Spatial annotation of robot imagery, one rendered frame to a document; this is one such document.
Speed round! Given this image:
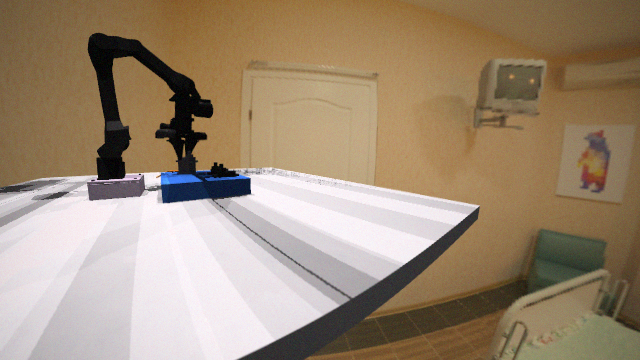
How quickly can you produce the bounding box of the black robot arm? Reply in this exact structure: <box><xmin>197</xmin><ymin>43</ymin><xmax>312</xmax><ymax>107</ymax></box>
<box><xmin>87</xmin><ymin>33</ymin><xmax>213</xmax><ymax>180</ymax></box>

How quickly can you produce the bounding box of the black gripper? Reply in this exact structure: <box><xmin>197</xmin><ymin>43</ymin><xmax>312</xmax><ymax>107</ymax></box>
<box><xmin>155</xmin><ymin>114</ymin><xmax>207</xmax><ymax>160</ymax></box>

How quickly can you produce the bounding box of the blue flat panel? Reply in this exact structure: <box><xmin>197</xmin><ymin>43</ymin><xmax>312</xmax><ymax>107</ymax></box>
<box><xmin>161</xmin><ymin>162</ymin><xmax>251</xmax><ymax>204</ymax></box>

